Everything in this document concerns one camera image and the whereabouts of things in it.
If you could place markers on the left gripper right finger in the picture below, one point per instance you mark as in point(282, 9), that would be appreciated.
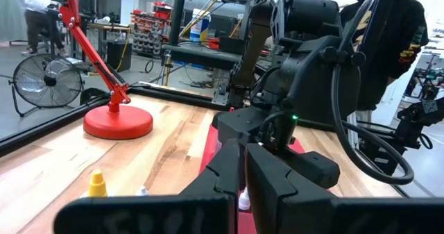
point(277, 199)

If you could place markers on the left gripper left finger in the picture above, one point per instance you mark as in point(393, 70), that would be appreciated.
point(215, 192)

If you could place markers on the white-capped bottle tip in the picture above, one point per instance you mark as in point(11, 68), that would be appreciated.
point(141, 191)

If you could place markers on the large yellow food colouring bottle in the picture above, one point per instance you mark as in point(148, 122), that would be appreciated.
point(97, 185)

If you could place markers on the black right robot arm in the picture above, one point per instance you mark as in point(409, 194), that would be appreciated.
point(312, 71)

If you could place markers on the black background robot arm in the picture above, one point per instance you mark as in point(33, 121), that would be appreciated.
point(423, 112)

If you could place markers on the pink translucent plastic bin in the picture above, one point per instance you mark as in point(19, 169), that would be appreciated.
point(208, 147)

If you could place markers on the black side table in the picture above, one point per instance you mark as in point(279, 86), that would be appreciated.
point(197, 55)

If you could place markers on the blue white canister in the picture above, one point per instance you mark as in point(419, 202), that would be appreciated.
point(200, 27)

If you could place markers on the red desk lamp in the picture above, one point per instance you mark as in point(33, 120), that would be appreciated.
point(132, 123)

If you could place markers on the parts shelf with red bins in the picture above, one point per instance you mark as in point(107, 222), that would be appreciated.
point(149, 29)

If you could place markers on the black floor fan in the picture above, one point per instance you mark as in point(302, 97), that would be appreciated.
point(48, 81)

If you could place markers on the black post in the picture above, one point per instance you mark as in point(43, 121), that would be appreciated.
point(178, 15)

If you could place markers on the black aluminium table frame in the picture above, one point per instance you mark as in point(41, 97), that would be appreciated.
point(34, 131)

